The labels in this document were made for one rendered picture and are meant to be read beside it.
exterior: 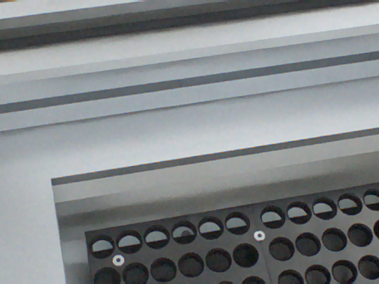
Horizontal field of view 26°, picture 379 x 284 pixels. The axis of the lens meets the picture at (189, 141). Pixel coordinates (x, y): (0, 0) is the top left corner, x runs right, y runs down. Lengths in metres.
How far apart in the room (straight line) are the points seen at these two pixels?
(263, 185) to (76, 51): 0.19
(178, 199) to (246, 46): 0.15
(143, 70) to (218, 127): 0.05
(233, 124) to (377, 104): 0.07
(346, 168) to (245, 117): 0.14
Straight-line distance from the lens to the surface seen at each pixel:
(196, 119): 0.40
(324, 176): 0.52
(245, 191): 0.51
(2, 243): 0.38
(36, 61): 0.37
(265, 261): 0.42
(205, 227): 0.48
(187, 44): 0.37
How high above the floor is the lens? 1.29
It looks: 61 degrees down
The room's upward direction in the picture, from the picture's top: 7 degrees clockwise
